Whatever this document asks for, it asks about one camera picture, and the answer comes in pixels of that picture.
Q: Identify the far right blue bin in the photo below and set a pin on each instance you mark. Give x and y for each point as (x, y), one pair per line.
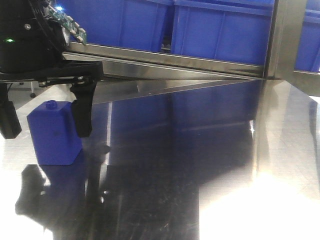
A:
(308, 54)

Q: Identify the blue plastic bin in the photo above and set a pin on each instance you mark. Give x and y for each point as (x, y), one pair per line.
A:
(132, 24)
(225, 30)

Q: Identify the background wheeled steel table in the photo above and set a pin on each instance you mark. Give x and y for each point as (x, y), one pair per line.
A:
(24, 89)

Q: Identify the right blue plastic bin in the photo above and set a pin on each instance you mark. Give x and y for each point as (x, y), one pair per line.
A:
(225, 30)

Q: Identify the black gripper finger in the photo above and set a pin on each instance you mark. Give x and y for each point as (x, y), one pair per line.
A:
(10, 126)
(81, 107)

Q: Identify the left blue plastic bin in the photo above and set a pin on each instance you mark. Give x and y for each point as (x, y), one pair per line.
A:
(132, 24)

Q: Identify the stainless steel shelf frame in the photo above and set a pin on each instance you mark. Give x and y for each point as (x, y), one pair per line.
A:
(282, 49)

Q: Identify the green circuit board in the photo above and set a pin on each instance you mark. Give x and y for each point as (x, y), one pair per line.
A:
(67, 23)

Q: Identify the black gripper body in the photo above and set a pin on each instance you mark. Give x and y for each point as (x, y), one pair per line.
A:
(32, 45)

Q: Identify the blue bottle without cap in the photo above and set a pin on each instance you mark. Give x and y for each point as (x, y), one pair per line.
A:
(53, 133)

